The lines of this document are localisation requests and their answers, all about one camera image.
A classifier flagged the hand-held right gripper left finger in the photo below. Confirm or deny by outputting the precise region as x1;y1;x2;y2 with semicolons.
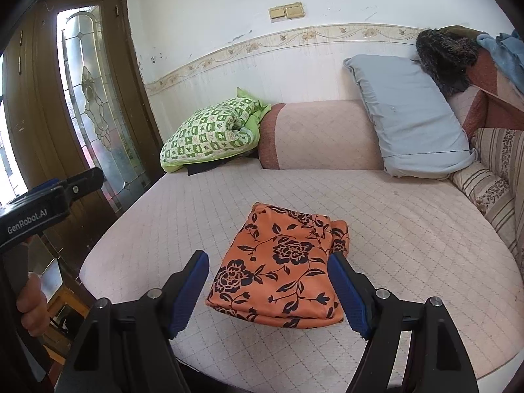
53;250;210;393

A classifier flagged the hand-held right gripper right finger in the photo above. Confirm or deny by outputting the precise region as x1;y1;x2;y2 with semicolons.
327;252;479;393

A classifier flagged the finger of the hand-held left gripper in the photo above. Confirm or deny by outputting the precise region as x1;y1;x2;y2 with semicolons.
61;167;106;199
6;177;64;206

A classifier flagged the orange floral blouse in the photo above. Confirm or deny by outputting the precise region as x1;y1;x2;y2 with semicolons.
205;202;350;330

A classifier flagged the person's left hand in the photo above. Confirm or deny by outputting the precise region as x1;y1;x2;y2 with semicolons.
15;272;50;337

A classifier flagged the wooden door with patterned glass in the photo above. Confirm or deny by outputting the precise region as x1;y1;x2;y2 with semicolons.
0;0;164;263

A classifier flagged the green patterned pillow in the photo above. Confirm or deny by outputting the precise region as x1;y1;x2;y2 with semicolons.
159;87;271;174

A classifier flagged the pink quilted bolster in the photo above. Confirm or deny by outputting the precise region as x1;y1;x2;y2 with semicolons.
258;99;385;171

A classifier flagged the small striped floral cushion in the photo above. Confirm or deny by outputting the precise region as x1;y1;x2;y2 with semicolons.
449;159;524;259

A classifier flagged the light blue pillow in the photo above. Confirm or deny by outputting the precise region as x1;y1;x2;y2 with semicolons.
343;54;477;180

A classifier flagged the dark furry garment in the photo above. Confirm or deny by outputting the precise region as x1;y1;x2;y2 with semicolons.
415;28;481;98

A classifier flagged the blue cloth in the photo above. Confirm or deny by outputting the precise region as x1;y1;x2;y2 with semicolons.
477;28;524;86

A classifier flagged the olive green cloth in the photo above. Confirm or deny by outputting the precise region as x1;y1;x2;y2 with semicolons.
440;25;488;40

